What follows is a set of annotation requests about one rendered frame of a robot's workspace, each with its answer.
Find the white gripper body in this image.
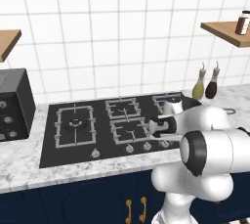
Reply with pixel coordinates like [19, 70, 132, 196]
[147, 116, 182, 143]

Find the yellow oil bottle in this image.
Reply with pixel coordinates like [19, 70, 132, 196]
[191, 61, 207, 101]

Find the navy cupboard door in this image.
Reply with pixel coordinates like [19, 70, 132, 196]
[39, 172, 138, 224]
[0, 189, 43, 224]
[136, 169, 168, 224]

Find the dark red vinegar bottle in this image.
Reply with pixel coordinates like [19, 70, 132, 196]
[204, 60, 221, 100]

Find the black gas hob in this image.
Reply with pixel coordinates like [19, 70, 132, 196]
[38, 91, 193, 169]

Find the brown jar with white lid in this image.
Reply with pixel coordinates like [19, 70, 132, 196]
[234, 10, 250, 36]

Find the black toaster oven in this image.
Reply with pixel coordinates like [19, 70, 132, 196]
[0, 67, 37, 143]

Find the black pan with grey handle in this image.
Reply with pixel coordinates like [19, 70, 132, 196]
[181, 96, 237, 115]

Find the gold cupboard handle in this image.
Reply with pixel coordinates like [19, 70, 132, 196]
[125, 199, 133, 224]
[139, 197, 147, 224]

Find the wooden wall shelf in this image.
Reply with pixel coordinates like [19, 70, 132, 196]
[199, 21, 250, 49]
[0, 28, 22, 64]

